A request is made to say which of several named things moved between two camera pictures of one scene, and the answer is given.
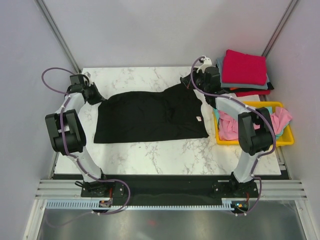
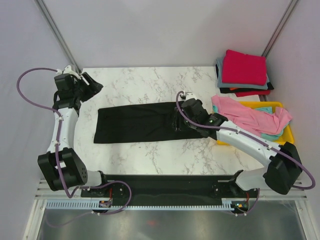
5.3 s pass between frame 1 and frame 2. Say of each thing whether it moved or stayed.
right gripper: moved
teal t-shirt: stayed
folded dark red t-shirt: stayed
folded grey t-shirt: stayed
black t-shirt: moved
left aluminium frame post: stayed
